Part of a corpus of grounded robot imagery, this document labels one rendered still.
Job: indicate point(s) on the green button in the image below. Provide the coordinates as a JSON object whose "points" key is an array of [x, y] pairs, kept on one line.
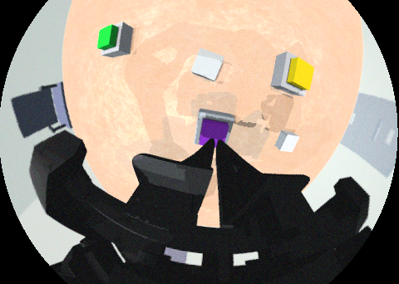
{"points": [[115, 40]]}

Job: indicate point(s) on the yellow button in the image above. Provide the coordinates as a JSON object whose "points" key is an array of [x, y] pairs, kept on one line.
{"points": [[291, 74]]}

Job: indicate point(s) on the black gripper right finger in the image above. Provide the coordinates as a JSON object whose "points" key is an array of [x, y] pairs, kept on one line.
{"points": [[240, 184]]}

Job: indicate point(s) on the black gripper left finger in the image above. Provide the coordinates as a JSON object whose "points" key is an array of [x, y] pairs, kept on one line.
{"points": [[192, 175]]}

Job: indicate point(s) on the purple button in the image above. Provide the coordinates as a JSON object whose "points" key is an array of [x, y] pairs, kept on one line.
{"points": [[213, 124]]}

